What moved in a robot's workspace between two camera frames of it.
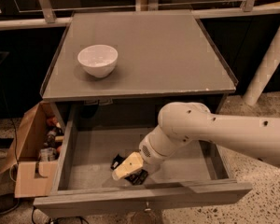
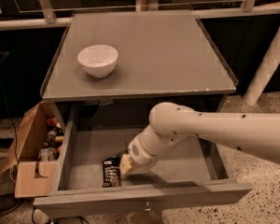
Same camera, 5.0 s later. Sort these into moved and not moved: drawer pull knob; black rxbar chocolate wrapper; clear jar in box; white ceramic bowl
Moved: black rxbar chocolate wrapper
Not moved: white ceramic bowl; clear jar in box; drawer pull knob
